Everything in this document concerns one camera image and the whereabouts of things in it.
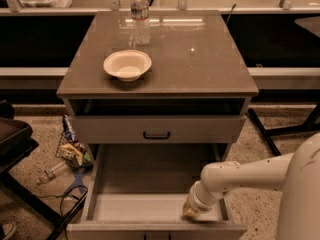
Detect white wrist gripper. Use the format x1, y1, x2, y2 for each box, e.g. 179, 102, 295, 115
182, 181, 222, 218

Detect black cable on floor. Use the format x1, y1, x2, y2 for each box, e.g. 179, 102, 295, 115
35, 184, 89, 240

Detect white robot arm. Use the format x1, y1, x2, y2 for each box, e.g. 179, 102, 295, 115
183, 133, 320, 240

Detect wire basket with snack bags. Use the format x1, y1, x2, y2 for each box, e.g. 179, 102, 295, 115
56, 115, 92, 169

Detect black chair with base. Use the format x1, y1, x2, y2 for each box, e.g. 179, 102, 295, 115
0, 100, 88, 240

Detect clear plastic water bottle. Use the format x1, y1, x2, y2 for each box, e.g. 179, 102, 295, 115
130, 0, 151, 45

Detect black metal stand legs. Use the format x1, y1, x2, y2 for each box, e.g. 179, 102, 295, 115
247, 103, 320, 156

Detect grey drawer cabinet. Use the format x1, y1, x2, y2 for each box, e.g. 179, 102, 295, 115
57, 11, 258, 160

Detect white paper bowl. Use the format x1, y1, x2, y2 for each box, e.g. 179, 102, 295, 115
103, 50, 152, 82

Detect shoe at bottom left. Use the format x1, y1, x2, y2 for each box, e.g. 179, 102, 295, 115
0, 222, 16, 240

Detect drawer with black handle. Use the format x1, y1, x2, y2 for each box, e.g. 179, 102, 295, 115
67, 144, 247, 240
72, 116, 246, 144

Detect empty plastic bottle on floor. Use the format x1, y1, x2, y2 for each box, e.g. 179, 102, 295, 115
37, 161, 69, 185

